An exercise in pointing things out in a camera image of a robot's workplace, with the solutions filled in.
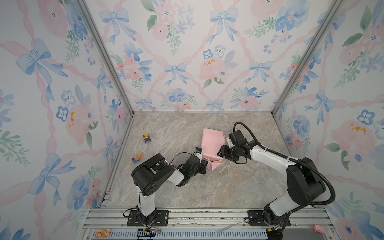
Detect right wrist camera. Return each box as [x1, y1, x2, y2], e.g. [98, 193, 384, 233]
[227, 131, 248, 148]

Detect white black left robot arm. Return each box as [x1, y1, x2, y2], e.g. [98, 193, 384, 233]
[132, 153, 208, 217]

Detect purple yellow toy figure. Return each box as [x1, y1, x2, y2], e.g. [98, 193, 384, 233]
[143, 133, 151, 144]

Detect black corrugated cable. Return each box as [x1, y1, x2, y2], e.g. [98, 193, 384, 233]
[233, 121, 336, 206]

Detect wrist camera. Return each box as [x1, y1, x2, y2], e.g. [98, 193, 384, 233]
[227, 131, 248, 148]
[193, 147, 203, 162]

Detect purple pink wrapping paper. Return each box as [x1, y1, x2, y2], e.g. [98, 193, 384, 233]
[201, 129, 225, 172]

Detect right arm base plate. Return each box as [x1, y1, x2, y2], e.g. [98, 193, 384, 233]
[247, 209, 291, 227]

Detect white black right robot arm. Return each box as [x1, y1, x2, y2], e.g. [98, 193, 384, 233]
[218, 144, 327, 226]

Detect pink pig toy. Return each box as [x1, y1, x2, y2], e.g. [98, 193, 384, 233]
[313, 224, 326, 234]

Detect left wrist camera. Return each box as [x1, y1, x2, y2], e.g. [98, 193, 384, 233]
[193, 147, 203, 162]

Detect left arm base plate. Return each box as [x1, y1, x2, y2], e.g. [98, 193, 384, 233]
[123, 209, 170, 228]

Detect orange tag label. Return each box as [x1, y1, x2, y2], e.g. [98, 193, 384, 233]
[95, 229, 111, 238]

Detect orange blue toy figure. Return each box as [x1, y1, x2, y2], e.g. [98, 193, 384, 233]
[132, 153, 144, 163]

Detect aluminium front rail frame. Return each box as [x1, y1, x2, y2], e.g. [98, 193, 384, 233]
[77, 207, 340, 240]

